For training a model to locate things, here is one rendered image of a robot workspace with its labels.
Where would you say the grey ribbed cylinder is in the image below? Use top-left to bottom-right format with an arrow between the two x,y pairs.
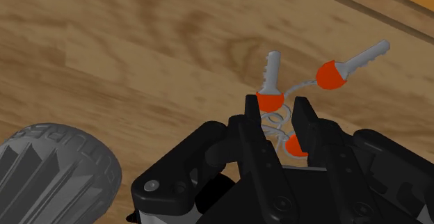
0,122 -> 123,224

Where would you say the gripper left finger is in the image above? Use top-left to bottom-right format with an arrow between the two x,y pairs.
130,94 -> 300,224

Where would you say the keyring with orange-headed keys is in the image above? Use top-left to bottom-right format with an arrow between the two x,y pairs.
255,40 -> 391,159

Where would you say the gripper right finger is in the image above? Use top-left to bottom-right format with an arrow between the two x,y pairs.
291,96 -> 434,224

